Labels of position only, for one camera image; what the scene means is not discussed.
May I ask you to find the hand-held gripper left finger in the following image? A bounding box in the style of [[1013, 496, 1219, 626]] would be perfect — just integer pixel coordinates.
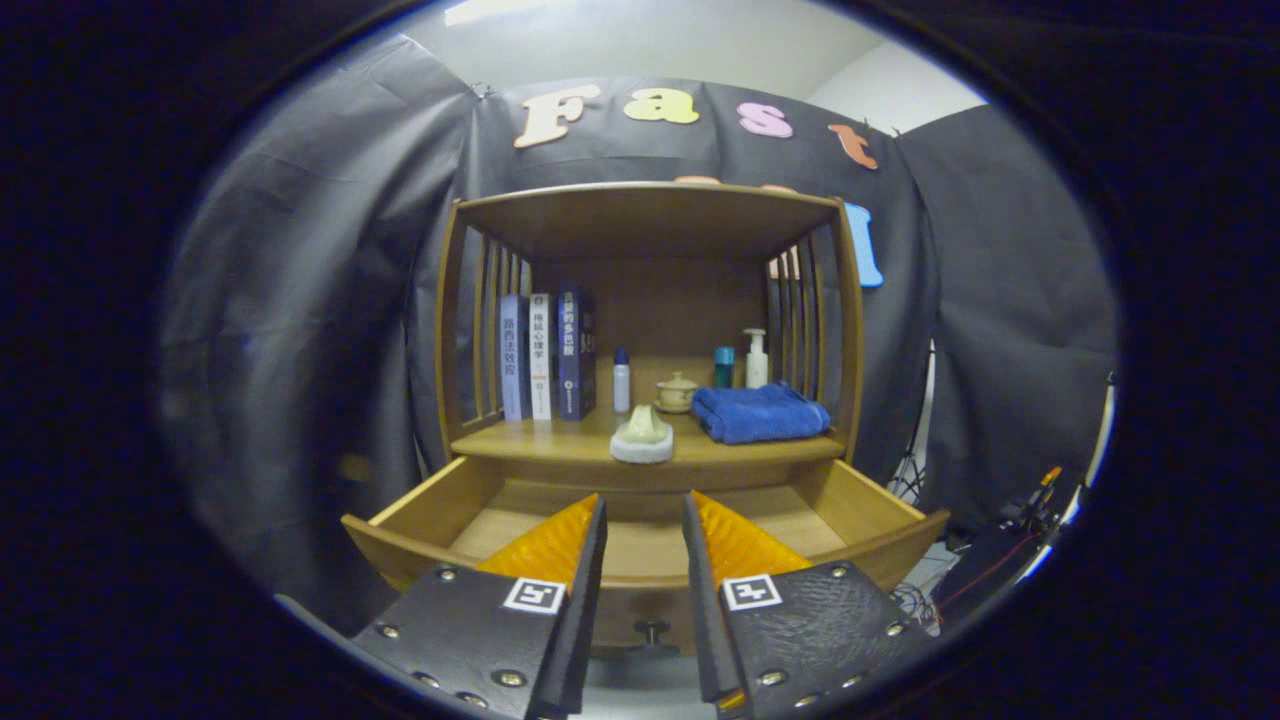
[[350, 493, 608, 720]]

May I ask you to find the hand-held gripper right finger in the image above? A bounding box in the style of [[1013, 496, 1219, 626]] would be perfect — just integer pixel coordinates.
[[683, 490, 936, 720]]

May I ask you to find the wooden drawer with black knob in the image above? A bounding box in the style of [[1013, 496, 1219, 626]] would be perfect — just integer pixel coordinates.
[[341, 457, 951, 658]]

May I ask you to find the wooden cabinet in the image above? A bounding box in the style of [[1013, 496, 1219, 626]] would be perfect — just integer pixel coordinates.
[[433, 181, 866, 493]]

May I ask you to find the blue folded towel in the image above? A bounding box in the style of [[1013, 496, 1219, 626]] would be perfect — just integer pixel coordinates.
[[691, 382, 832, 445]]

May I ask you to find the beige lidded teacup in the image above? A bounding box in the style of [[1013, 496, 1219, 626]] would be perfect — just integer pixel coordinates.
[[654, 372, 700, 414]]

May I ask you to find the black light stand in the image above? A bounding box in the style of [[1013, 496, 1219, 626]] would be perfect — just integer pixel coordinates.
[[888, 340, 937, 506]]

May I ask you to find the white book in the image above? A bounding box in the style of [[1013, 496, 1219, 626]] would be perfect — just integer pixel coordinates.
[[529, 292, 555, 421]]

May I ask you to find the lavender book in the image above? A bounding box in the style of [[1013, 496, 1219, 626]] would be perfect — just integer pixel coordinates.
[[499, 294, 533, 421]]

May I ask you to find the dark blue book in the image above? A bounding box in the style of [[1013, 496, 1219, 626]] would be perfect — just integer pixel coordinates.
[[557, 284, 598, 422]]

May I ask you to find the black equipment case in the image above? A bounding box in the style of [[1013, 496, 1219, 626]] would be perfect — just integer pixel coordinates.
[[930, 520, 1051, 626]]

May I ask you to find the orange and black clamp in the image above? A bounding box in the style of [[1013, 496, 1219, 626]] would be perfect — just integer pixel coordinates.
[[1005, 465, 1064, 531]]

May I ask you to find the black backdrop cloth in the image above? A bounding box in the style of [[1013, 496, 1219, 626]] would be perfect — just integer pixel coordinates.
[[160, 35, 1119, 621]]

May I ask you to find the tangle of thin cables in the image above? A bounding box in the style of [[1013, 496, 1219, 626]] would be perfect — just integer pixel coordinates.
[[890, 583, 946, 637]]

